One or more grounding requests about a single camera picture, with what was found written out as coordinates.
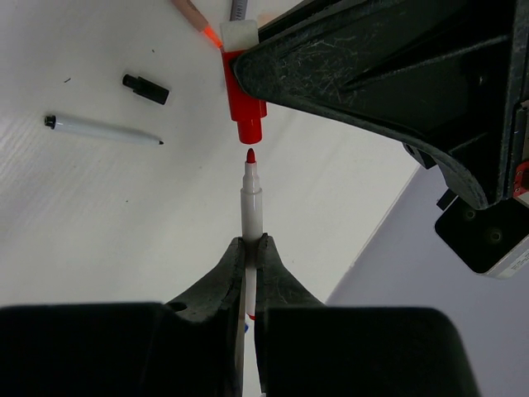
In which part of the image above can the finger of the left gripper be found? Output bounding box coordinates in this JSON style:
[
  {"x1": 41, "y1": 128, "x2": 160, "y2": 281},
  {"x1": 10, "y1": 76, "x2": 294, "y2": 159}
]
[{"x1": 232, "y1": 1, "x2": 517, "y2": 209}]

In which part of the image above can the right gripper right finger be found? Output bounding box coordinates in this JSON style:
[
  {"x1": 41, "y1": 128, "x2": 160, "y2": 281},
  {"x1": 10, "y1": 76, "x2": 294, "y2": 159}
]
[{"x1": 254, "y1": 233, "x2": 325, "y2": 396}]

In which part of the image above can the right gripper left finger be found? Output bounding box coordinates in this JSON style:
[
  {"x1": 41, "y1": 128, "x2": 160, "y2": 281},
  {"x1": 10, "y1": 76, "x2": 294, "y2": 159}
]
[{"x1": 166, "y1": 237, "x2": 245, "y2": 396}]

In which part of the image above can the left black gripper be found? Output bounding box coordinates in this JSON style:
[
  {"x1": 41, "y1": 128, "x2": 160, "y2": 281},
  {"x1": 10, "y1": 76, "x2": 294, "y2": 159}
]
[{"x1": 499, "y1": 1, "x2": 528, "y2": 201}]

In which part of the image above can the red marker pen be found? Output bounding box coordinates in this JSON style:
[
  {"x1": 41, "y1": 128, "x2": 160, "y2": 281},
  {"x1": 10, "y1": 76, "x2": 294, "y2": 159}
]
[{"x1": 241, "y1": 148, "x2": 263, "y2": 320}]

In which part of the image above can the red pen cap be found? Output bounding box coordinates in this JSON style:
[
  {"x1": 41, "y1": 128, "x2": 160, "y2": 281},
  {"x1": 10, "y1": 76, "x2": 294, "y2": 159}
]
[{"x1": 218, "y1": 18, "x2": 269, "y2": 146}]

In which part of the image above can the purple highlighter pen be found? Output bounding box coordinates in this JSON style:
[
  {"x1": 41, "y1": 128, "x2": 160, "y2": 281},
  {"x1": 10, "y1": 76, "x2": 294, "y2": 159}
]
[{"x1": 230, "y1": 0, "x2": 248, "y2": 22}]

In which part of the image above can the black pen cap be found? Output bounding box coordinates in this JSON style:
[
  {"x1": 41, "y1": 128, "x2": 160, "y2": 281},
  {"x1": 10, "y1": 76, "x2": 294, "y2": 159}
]
[{"x1": 122, "y1": 74, "x2": 169, "y2": 105}]

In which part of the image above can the black marker pen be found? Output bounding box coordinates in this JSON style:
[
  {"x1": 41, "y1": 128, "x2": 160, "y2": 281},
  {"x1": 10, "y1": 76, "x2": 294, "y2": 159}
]
[{"x1": 44, "y1": 115, "x2": 164, "y2": 146}]

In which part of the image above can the orange highlighter pen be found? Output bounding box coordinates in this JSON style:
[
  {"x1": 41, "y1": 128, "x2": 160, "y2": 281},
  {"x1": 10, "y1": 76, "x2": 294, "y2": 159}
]
[{"x1": 170, "y1": 0, "x2": 223, "y2": 49}]

